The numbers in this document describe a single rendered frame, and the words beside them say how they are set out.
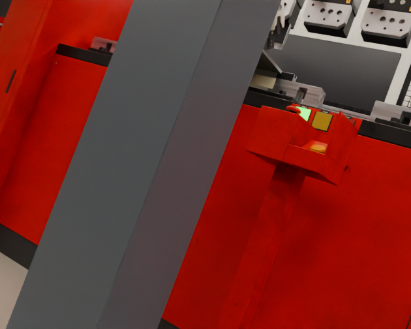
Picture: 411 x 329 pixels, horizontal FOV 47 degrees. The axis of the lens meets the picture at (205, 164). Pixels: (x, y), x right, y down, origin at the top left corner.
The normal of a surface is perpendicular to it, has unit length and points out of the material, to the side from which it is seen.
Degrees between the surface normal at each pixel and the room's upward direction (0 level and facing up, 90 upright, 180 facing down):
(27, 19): 90
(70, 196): 90
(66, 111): 90
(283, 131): 90
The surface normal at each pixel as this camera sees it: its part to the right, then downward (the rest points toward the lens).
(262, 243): -0.51, -0.22
